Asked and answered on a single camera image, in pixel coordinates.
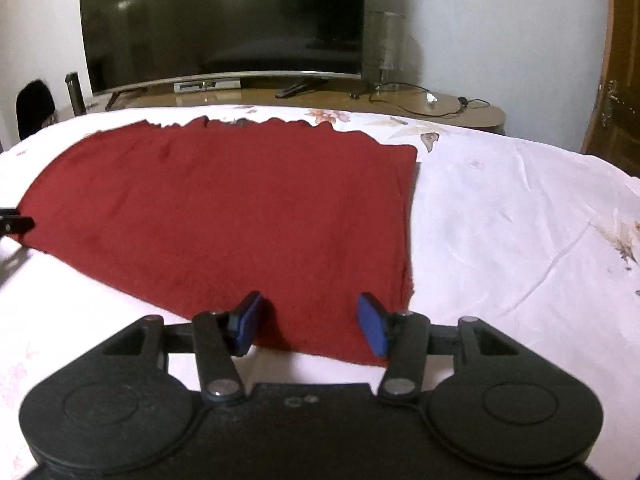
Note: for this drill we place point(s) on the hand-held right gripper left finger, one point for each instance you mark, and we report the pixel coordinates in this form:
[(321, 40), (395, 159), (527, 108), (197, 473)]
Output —
[(248, 322)]

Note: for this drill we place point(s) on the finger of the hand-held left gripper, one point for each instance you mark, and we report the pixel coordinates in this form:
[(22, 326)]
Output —
[(15, 222)]

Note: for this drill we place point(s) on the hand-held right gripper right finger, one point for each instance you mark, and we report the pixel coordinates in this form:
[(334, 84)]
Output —
[(372, 324)]

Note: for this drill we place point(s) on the red knitted sweater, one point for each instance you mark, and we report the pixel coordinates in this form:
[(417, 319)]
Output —
[(225, 220)]

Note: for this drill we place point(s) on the black chair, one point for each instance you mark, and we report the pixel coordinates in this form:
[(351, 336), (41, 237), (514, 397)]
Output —
[(34, 107)]

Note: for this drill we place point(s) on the floral white bed sheet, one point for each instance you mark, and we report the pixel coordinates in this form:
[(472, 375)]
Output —
[(500, 240)]

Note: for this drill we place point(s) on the wooden television stand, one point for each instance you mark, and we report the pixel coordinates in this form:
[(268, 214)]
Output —
[(325, 105)]

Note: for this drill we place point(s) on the white crumpled tissue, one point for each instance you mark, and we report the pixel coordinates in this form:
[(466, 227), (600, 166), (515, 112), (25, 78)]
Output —
[(431, 98)]

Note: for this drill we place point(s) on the silver set-top box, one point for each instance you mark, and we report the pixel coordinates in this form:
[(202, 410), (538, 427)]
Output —
[(206, 85)]

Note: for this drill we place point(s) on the black remote control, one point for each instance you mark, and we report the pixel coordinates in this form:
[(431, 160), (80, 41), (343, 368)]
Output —
[(292, 89)]

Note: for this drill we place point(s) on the clear glass vase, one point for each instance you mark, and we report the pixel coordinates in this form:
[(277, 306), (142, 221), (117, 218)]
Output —
[(384, 50)]

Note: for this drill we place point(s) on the black flat television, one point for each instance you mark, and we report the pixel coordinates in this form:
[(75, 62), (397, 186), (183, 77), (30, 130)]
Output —
[(220, 20)]

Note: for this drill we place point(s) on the brown wooden door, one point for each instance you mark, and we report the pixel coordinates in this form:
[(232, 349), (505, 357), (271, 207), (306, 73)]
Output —
[(620, 85)]

